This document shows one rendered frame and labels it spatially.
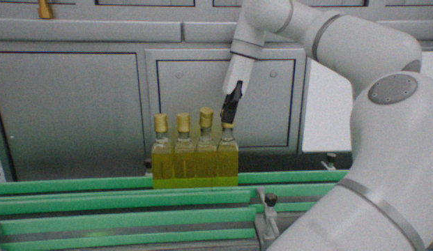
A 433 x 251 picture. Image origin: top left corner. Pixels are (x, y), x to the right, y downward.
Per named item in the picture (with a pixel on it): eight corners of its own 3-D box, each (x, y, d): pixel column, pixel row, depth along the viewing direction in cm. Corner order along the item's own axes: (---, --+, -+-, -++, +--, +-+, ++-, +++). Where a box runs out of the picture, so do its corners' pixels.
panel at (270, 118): (418, 148, 94) (444, 45, 84) (424, 152, 91) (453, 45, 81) (154, 155, 88) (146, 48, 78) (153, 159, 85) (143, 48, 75)
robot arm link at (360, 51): (270, 63, 41) (291, 123, 51) (394, 152, 25) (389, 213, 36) (358, 3, 41) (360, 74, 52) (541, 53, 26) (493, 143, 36)
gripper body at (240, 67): (229, 46, 70) (217, 87, 73) (233, 47, 60) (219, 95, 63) (256, 54, 71) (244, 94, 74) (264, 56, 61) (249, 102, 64)
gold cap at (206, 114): (211, 120, 72) (213, 107, 70) (213, 127, 69) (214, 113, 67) (198, 120, 72) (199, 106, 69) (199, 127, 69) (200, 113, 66)
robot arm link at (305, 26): (307, 61, 44) (245, 24, 59) (353, 74, 51) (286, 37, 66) (335, 7, 40) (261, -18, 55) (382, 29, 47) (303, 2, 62)
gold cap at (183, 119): (191, 127, 72) (190, 112, 71) (190, 132, 69) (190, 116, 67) (178, 127, 72) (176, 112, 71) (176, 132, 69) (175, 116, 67)
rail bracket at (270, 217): (263, 212, 75) (266, 171, 71) (282, 261, 59) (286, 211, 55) (253, 213, 75) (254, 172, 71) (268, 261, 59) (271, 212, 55)
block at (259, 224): (264, 238, 75) (266, 216, 73) (273, 265, 66) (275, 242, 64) (252, 238, 75) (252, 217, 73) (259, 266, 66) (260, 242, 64)
